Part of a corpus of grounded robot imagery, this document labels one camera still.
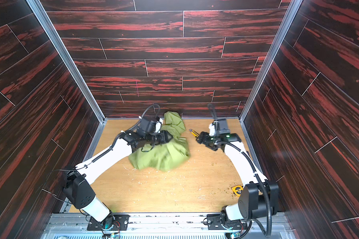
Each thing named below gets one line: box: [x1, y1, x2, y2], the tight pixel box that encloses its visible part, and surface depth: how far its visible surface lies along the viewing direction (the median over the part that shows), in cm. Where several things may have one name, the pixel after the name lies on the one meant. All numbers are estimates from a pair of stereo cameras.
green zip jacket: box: [129, 111, 191, 172], surface depth 88 cm
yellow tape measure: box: [231, 185, 244, 197], surface depth 84 cm
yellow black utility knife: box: [188, 128, 200, 138], surface depth 110 cm
